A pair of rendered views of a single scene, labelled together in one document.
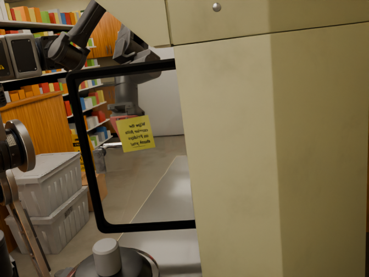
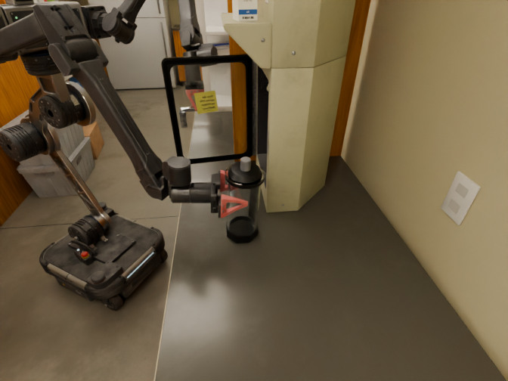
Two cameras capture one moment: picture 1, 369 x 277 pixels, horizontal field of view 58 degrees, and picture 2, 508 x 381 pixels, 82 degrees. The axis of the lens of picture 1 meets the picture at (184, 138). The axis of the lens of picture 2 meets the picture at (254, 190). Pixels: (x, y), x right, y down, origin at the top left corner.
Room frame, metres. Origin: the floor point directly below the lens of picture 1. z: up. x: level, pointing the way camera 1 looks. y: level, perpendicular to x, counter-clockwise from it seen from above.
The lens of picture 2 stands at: (-0.31, 0.31, 1.58)
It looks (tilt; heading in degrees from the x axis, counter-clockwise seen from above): 35 degrees down; 340
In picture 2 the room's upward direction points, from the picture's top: straight up
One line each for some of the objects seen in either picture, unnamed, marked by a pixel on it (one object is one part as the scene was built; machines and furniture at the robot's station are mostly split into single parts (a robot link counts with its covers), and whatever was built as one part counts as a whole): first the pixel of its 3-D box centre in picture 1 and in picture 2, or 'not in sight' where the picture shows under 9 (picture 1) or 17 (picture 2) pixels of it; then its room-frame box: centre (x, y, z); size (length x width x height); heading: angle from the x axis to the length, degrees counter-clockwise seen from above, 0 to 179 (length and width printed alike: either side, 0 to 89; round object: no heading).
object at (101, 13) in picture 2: (58, 51); (104, 23); (1.25, 0.41, 1.45); 0.09 x 0.08 x 0.12; 134
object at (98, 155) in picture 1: (99, 161); (183, 119); (0.73, 0.20, 1.18); 0.02 x 0.02 x 0.06; 82
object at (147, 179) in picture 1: (146, 151); (212, 113); (0.73, 0.09, 1.19); 0.30 x 0.01 x 0.40; 82
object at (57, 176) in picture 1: (44, 182); (49, 134); (2.57, 1.18, 0.49); 0.60 x 0.42 x 0.33; 166
